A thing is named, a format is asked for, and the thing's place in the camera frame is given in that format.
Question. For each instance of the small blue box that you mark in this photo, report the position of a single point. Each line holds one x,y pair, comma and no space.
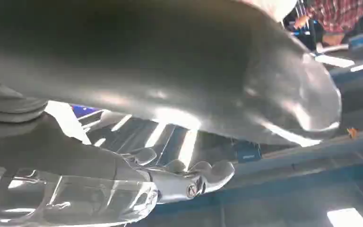
249,153

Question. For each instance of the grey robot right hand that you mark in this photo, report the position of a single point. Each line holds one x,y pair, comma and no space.
169,62

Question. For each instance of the person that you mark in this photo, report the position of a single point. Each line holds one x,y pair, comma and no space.
338,15

